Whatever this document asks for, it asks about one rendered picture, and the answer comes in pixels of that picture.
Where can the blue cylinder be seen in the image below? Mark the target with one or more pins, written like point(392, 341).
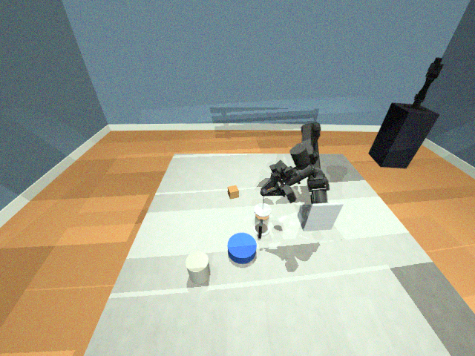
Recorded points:
point(242, 248)

